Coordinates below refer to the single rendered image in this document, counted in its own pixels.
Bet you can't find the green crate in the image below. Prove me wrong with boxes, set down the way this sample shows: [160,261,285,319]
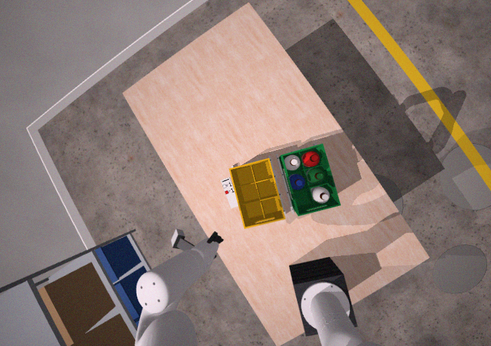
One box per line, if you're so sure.
[279,144,338,214]

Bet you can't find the white paper pick list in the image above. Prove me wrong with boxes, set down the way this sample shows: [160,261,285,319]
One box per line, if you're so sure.
[221,177,238,209]

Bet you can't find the white bottle with brown label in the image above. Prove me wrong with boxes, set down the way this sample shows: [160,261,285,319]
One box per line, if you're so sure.
[311,186,330,203]

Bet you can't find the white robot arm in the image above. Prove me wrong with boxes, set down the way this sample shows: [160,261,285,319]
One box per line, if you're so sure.
[135,229,381,346]

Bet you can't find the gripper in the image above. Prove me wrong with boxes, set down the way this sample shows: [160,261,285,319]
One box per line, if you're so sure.
[191,232,224,274]

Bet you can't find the red bottle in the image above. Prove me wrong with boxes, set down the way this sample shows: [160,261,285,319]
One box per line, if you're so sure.
[302,151,319,167]

